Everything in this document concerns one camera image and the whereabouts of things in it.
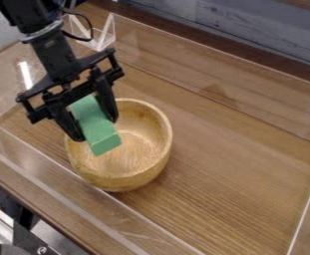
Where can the clear acrylic corner bracket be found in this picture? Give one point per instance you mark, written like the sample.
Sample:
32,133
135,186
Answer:
105,36

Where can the black metal bracket with bolt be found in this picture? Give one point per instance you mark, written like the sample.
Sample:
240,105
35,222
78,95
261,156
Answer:
27,241

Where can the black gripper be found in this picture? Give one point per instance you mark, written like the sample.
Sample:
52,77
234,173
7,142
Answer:
71,79

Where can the brown wooden bowl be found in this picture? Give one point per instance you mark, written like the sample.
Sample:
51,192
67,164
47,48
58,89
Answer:
135,162

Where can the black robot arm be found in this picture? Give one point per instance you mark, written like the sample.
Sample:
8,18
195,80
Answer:
35,17

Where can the clear acrylic tray enclosure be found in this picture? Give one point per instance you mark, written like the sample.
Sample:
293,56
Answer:
216,140

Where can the green rectangular block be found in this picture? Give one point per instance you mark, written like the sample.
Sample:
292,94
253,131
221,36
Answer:
99,131

